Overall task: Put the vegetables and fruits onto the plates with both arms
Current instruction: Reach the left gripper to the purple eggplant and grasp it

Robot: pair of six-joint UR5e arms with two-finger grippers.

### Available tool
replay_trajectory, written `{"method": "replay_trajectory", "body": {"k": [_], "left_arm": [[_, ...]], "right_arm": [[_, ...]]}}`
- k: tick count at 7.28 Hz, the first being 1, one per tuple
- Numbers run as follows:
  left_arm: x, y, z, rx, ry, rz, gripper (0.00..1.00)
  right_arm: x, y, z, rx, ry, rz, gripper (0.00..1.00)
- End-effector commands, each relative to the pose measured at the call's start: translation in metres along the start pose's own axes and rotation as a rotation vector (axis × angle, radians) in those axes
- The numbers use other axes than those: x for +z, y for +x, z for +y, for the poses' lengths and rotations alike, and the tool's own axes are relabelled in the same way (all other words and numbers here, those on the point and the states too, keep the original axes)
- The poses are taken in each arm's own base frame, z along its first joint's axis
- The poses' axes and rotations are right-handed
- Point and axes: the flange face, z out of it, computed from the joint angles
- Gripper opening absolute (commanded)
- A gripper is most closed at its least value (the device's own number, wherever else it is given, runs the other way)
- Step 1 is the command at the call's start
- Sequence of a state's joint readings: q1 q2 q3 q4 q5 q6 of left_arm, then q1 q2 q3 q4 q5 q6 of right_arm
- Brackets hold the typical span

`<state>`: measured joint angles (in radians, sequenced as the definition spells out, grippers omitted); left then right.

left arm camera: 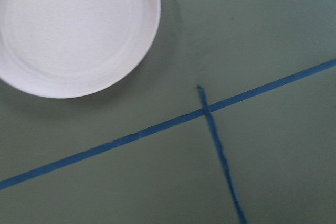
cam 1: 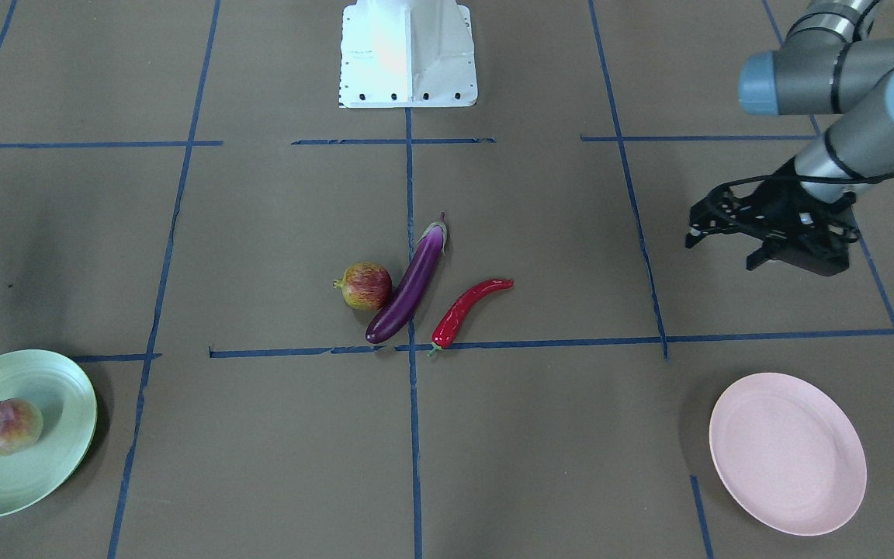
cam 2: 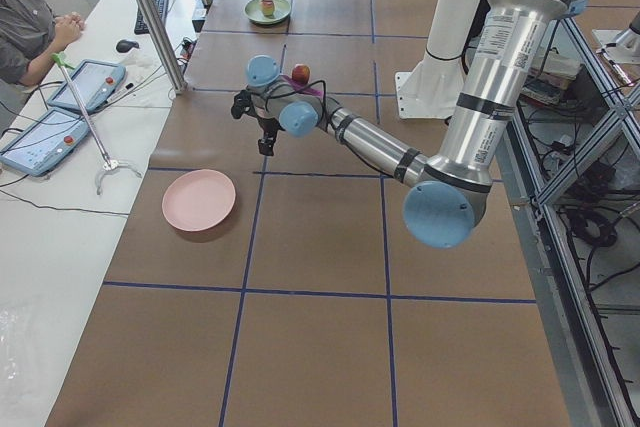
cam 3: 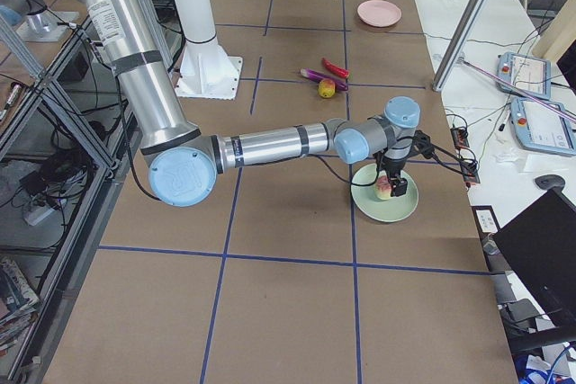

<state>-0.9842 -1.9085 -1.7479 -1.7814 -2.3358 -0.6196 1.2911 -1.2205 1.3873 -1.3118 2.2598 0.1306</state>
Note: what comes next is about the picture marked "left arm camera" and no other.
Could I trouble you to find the pink round plate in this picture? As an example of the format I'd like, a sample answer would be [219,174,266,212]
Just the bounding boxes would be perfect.
[1,0,161,99]

